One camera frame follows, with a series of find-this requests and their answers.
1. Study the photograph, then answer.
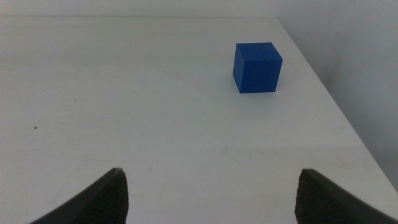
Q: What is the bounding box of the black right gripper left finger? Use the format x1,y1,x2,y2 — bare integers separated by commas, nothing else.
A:
29,167,129,224

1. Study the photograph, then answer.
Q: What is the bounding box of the blue cube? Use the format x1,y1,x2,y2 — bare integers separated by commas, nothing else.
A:
232,42,284,94

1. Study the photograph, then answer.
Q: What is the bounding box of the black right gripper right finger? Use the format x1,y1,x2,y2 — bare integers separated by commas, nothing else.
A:
294,169,398,224

